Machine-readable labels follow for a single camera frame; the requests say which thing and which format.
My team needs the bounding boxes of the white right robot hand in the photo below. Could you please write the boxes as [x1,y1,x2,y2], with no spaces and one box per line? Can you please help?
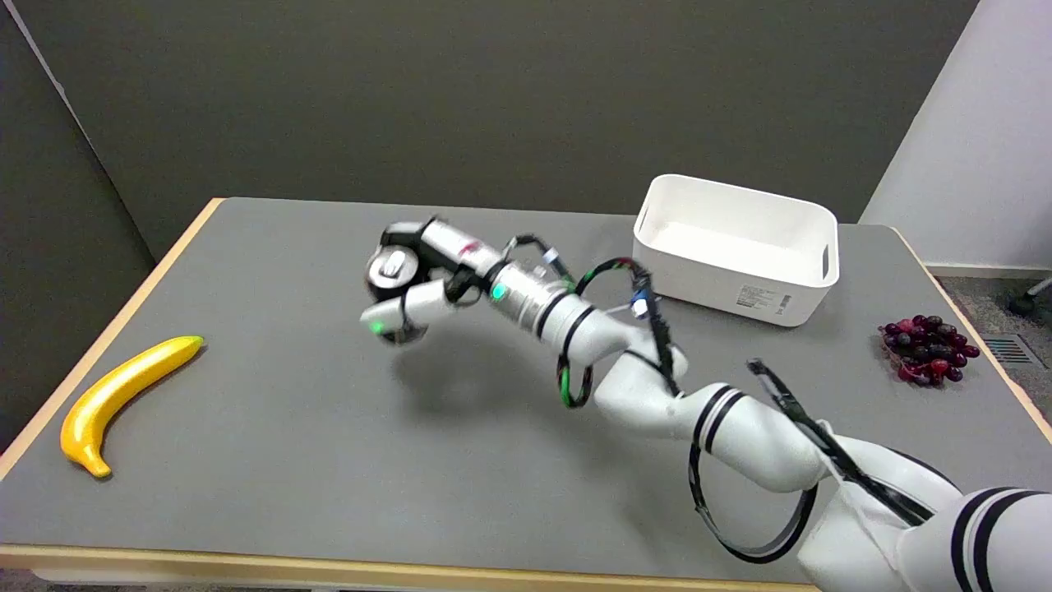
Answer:
[359,217,505,347]

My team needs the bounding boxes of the black can silver top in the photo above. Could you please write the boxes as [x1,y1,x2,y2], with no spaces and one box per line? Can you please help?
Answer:
[366,246,422,302]

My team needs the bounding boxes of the white plastic storage box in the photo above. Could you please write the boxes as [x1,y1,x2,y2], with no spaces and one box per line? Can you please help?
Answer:
[632,173,840,328]

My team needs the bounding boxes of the yellow toy banana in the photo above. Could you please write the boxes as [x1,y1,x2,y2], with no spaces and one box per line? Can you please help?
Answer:
[60,335,205,479]

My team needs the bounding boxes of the purple toy grape bunch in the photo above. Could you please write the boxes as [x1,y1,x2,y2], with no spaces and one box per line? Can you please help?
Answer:
[879,315,981,387]

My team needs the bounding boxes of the grey floor vent grille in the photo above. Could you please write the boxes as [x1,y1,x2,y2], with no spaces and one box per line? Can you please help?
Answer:
[981,335,1041,370]

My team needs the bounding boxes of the black chair caster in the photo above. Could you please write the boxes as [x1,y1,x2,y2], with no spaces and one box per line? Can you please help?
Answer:
[1008,278,1052,317]

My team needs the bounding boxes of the black cable with coloured wires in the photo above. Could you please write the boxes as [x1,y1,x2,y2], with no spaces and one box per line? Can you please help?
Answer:
[503,234,685,409]

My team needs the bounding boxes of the large black looped cable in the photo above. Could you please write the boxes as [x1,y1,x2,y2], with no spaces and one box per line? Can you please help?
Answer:
[688,442,819,565]

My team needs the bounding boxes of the flat black cable strap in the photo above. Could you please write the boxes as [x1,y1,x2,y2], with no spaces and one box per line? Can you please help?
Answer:
[746,358,935,528]

